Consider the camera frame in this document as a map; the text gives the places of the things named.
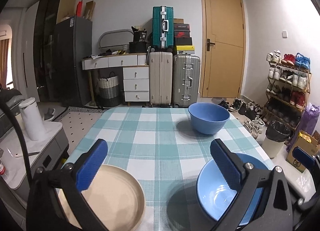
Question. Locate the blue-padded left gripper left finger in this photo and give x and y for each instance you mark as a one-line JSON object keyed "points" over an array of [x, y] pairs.
{"points": [[76, 177]]}

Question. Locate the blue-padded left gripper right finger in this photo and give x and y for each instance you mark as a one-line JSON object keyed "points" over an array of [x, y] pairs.
{"points": [[242, 177]]}

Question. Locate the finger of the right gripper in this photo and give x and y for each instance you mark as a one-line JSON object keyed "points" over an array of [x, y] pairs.
{"points": [[305, 159]]}

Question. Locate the blue bowl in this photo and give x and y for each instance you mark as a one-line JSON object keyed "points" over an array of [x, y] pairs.
{"points": [[208, 118], [214, 194]]}

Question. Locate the cream plate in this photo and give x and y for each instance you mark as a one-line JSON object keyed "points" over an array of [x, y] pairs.
{"points": [[117, 198]]}

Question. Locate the cardboard box on floor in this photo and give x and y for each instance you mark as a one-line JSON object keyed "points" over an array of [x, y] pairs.
{"points": [[307, 143]]}

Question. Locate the white bin black bag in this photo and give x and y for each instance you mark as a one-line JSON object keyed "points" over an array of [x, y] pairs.
{"points": [[276, 135]]}

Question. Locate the purple bag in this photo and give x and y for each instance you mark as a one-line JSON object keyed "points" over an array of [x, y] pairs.
{"points": [[307, 123]]}

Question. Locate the white cylindrical appliance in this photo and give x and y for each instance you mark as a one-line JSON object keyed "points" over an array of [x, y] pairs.
{"points": [[32, 119]]}

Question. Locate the plastic bottle red label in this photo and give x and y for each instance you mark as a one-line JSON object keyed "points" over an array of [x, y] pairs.
{"points": [[3, 170]]}

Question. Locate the shoe rack with shoes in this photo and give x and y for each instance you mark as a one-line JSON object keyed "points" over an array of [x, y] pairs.
{"points": [[288, 87]]}

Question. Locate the teal checked tablecloth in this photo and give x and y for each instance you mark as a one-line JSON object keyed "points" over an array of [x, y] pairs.
{"points": [[159, 147]]}

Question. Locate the woven laundry basket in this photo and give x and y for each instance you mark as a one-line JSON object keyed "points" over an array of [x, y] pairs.
{"points": [[109, 91]]}

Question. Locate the silver suitcase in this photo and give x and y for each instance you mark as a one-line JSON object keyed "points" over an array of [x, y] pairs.
{"points": [[186, 79]]}

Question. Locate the black refrigerator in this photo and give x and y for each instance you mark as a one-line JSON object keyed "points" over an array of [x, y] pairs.
{"points": [[72, 43]]}

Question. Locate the white drawer desk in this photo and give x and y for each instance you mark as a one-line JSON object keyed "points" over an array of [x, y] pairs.
{"points": [[135, 73]]}

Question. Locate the beige suitcase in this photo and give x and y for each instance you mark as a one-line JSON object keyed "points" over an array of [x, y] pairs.
{"points": [[160, 78]]}

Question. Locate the wooden door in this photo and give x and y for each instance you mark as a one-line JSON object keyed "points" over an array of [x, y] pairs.
{"points": [[223, 48]]}

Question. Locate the stack of shoe boxes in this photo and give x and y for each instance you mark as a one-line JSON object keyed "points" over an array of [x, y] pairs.
{"points": [[183, 42]]}

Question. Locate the teal suitcase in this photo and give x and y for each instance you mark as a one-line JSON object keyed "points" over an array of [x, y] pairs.
{"points": [[163, 28]]}

